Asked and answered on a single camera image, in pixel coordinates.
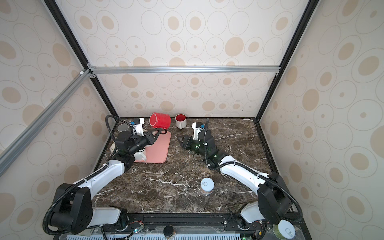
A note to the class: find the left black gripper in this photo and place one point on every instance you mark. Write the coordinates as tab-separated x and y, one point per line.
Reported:
159	131

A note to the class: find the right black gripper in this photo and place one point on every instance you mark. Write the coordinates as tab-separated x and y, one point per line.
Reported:
187	141

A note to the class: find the white mug red inside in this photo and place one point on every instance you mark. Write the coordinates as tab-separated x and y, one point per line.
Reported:
181	121

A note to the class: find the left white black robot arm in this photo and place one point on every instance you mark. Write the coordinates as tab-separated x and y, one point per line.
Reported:
72	210

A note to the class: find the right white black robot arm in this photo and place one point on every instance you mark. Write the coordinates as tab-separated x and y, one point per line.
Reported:
275	202

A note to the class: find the white ribbed mug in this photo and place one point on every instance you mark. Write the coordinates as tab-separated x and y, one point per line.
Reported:
141	156

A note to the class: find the tall dark grey mug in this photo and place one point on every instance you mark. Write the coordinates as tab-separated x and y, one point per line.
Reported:
123	127

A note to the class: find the beige mug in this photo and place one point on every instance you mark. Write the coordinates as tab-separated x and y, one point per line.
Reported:
113	149

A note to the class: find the pink plastic tray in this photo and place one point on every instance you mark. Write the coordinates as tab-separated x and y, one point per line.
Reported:
157	153

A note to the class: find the white lidded small can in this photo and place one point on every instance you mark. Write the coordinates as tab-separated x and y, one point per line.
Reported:
207	186

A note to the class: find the black round knob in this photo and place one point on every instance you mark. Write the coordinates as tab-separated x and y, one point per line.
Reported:
169	232

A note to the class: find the white plug adapter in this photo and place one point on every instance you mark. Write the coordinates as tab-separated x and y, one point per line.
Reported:
87	232

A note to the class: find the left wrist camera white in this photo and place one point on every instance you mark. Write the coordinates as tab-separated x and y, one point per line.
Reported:
137	124

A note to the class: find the black base frame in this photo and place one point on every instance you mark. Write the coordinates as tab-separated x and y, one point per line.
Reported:
188	226

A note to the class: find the horizontal aluminium rail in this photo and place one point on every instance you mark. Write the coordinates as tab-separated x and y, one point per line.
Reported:
185	69

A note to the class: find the diagonal aluminium rail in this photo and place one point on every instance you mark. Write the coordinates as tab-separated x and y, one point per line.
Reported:
25	138

